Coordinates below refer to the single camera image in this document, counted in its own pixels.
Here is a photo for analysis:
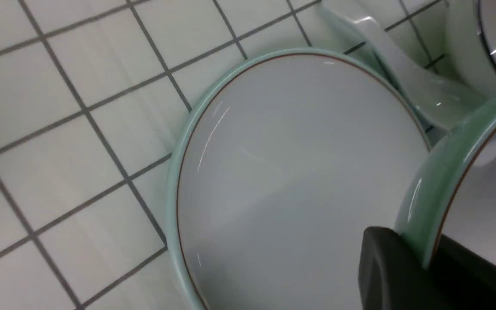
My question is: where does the white grid tablecloth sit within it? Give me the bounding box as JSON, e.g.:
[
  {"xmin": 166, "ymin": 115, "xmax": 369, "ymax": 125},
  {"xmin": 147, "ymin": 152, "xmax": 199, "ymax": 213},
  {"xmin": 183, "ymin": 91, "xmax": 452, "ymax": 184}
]
[{"xmin": 0, "ymin": 0, "xmax": 496, "ymax": 310}]

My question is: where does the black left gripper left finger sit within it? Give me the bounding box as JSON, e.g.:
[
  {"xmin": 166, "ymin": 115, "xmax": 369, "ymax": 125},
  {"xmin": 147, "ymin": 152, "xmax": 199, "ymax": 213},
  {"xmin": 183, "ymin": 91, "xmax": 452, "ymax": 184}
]
[{"xmin": 358, "ymin": 227, "xmax": 451, "ymax": 310}]

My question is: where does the light green ceramic spoon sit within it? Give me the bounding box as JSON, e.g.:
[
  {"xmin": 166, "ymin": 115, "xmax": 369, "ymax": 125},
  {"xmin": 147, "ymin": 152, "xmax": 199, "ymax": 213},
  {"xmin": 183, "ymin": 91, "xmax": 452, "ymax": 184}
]
[{"xmin": 322, "ymin": 0, "xmax": 486, "ymax": 131}]

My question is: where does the light green large plate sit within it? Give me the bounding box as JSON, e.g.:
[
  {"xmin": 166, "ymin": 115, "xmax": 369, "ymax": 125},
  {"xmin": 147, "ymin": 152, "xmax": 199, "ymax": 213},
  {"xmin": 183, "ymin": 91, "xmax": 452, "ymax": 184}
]
[{"xmin": 166, "ymin": 48, "xmax": 431, "ymax": 310}]

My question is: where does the light green shallow bowl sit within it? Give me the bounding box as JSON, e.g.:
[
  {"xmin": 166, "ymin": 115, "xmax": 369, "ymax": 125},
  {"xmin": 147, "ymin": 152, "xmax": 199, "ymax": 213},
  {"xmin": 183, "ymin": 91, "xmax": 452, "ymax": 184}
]
[{"xmin": 394, "ymin": 96, "xmax": 496, "ymax": 269}]

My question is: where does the light green small cup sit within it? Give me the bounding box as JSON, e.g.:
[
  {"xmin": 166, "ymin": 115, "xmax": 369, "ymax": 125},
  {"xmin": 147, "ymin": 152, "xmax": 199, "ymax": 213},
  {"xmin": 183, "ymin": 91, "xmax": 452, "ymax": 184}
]
[{"xmin": 446, "ymin": 0, "xmax": 496, "ymax": 96}]

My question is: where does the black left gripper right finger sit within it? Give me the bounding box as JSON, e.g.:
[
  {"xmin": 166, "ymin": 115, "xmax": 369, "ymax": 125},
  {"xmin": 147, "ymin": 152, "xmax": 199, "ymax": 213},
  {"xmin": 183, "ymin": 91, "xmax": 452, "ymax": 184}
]
[{"xmin": 429, "ymin": 234, "xmax": 496, "ymax": 310}]

